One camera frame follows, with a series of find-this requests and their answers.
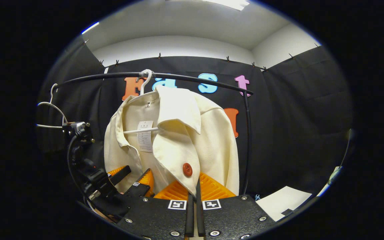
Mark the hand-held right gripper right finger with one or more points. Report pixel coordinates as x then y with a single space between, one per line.
200 213

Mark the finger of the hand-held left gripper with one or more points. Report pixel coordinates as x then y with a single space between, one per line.
138 190
120 175

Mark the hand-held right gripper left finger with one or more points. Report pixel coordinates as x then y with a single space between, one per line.
189 216

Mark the cream collared shirt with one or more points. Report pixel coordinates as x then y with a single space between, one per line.
178 143

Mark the white plastic hanger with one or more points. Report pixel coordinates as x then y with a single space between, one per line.
147 80
53 105

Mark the white paper sheet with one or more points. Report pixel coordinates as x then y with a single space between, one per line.
278 200

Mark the row of black clips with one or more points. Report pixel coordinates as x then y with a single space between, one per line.
159 55

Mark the black backdrop cloth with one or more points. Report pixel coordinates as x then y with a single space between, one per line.
295 116

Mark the ceiling light panel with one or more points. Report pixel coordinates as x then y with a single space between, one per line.
227 3

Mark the black clothes rack rail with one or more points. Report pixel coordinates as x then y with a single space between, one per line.
185 77

